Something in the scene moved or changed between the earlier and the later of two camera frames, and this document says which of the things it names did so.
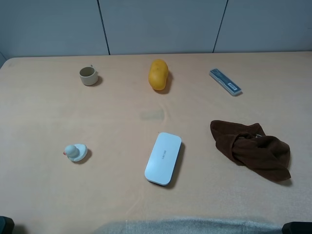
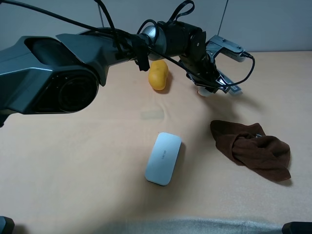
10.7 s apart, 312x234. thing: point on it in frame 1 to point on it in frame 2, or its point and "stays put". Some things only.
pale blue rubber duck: x=76 y=152 to x=203 y=92
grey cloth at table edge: x=196 y=226 stays put
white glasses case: x=163 y=158 stays put
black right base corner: x=297 y=227 stays put
